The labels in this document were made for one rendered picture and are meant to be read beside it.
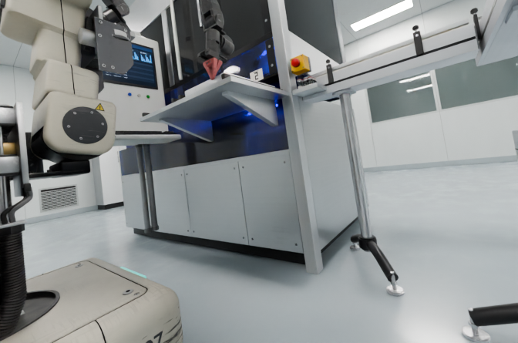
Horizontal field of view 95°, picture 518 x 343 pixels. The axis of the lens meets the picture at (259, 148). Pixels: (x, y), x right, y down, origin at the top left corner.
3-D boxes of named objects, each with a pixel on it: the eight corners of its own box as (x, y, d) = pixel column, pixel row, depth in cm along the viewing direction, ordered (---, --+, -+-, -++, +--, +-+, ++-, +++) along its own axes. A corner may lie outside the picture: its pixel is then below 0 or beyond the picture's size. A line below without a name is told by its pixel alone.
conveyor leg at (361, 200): (361, 245, 119) (338, 95, 123) (381, 247, 113) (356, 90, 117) (356, 252, 112) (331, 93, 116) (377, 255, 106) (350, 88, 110)
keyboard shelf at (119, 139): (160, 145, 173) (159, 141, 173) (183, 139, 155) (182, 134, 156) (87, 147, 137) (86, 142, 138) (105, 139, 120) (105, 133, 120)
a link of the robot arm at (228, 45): (203, 20, 100) (216, 11, 94) (222, 35, 109) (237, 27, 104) (201, 46, 98) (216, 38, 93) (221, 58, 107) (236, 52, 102)
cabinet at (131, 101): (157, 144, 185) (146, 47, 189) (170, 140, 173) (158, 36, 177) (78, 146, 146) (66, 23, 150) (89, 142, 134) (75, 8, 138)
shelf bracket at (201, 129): (210, 141, 154) (208, 122, 154) (213, 140, 152) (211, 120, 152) (161, 142, 127) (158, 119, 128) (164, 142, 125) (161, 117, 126)
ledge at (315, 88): (306, 98, 126) (305, 94, 126) (329, 91, 118) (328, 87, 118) (292, 94, 115) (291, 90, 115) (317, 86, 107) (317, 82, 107)
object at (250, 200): (206, 210, 317) (197, 146, 321) (371, 216, 189) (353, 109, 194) (126, 236, 238) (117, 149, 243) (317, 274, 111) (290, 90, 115)
